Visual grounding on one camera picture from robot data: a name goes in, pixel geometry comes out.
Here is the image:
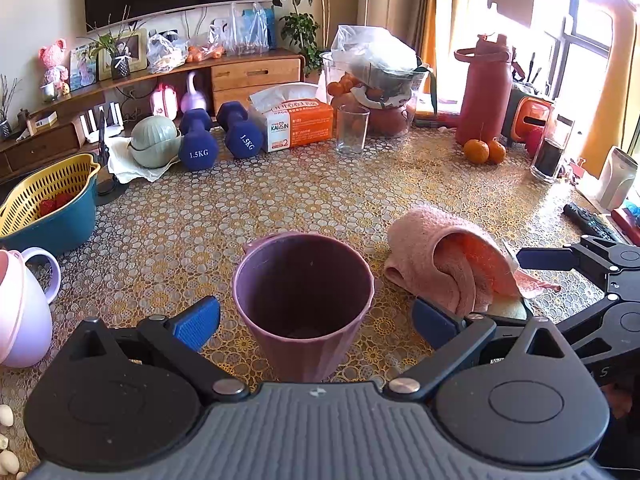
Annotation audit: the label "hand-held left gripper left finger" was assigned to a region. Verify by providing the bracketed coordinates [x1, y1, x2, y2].
[74, 296, 251, 402]

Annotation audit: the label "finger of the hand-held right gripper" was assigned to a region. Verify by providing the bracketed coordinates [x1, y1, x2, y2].
[557, 292, 640, 361]
[517, 236, 640, 291]

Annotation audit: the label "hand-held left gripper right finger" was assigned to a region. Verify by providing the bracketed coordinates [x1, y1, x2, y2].
[387, 297, 566, 402]

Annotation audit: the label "pale yellow cloth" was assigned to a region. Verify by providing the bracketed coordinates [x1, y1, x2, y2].
[492, 299, 529, 321]

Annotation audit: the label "pink fluffy towel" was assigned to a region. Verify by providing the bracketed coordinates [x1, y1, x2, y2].
[384, 207, 561, 318]

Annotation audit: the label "purple ribbed cup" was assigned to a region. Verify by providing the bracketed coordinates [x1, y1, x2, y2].
[231, 232, 375, 383]

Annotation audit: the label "black remote control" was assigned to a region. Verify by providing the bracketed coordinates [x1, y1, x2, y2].
[563, 203, 623, 242]

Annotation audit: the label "red box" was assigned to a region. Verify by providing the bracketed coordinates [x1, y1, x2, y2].
[611, 207, 640, 246]

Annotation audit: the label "glass with dark liquid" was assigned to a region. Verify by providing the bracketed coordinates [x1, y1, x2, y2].
[531, 112, 576, 184]

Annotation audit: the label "white plastic container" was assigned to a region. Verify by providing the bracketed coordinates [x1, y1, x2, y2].
[595, 146, 639, 211]

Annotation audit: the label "orange and black box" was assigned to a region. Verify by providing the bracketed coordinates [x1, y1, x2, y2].
[502, 85, 557, 149]

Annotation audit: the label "black stand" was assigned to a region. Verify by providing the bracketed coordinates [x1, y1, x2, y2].
[95, 125, 132, 197]

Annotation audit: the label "blue plastic basin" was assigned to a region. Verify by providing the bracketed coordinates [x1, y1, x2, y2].
[0, 175, 99, 257]

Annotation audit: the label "red water bottle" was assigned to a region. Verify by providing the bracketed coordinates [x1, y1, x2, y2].
[454, 34, 516, 146]

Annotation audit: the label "white cloth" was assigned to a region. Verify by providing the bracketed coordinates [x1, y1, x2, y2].
[106, 136, 182, 184]

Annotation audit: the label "blue dumbbell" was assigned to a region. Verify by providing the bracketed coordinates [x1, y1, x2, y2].
[216, 101, 265, 157]
[178, 108, 220, 171]

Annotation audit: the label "pink and lilac jug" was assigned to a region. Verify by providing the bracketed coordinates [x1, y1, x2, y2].
[0, 247, 62, 368]

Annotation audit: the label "red fruit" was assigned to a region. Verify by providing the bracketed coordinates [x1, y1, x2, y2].
[37, 192, 77, 217]

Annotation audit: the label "pen holder with pens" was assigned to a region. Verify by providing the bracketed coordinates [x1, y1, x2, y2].
[514, 52, 547, 87]

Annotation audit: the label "stack of green bowls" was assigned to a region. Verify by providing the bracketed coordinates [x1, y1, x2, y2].
[129, 115, 182, 169]

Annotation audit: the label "clear drinking glass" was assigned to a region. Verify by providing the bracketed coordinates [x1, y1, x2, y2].
[336, 105, 371, 155]

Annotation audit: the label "large clear container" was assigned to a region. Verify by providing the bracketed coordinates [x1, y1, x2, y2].
[320, 51, 432, 139]

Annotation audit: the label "yellow strainer basket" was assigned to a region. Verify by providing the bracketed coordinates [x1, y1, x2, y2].
[0, 152, 101, 237]

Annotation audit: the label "white router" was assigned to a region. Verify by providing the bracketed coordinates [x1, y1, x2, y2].
[80, 102, 125, 143]

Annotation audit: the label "orange and white tissue pack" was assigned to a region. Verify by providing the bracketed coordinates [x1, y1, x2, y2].
[248, 82, 335, 153]

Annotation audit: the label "pink toy case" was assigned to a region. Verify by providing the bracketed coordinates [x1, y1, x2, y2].
[150, 84, 179, 120]

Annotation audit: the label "lilac kettlebell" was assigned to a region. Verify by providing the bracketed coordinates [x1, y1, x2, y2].
[180, 71, 209, 114]

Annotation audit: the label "wooden television cabinet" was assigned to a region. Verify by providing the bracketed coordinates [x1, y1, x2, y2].
[0, 49, 306, 181]

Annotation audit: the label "small white box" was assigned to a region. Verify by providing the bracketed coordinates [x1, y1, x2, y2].
[27, 112, 59, 134]

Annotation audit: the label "pile of tangerines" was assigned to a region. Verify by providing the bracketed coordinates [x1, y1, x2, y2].
[186, 45, 226, 64]

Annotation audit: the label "plastic bag with dark contents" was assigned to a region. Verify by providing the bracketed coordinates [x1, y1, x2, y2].
[146, 30, 189, 74]

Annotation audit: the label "vase with dry twigs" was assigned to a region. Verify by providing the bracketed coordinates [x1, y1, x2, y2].
[0, 75, 22, 141]

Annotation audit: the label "yellow curtain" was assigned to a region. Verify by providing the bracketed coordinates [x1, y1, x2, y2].
[419, 0, 453, 93]

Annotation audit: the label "small picture card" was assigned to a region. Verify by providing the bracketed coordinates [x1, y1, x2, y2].
[70, 45, 99, 92]

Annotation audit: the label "clear plastic bags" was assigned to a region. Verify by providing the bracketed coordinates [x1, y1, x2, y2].
[209, 2, 277, 56]

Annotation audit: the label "pink bear figurine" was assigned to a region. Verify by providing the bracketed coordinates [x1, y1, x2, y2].
[39, 38, 70, 93]

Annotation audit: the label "green potted plant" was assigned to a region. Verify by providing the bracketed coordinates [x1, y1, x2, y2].
[270, 0, 351, 78]

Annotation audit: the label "peach curved post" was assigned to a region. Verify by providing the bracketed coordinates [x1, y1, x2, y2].
[582, 0, 640, 161]

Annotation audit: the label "cream photo frame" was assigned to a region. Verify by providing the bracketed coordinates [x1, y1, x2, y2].
[97, 28, 149, 81]

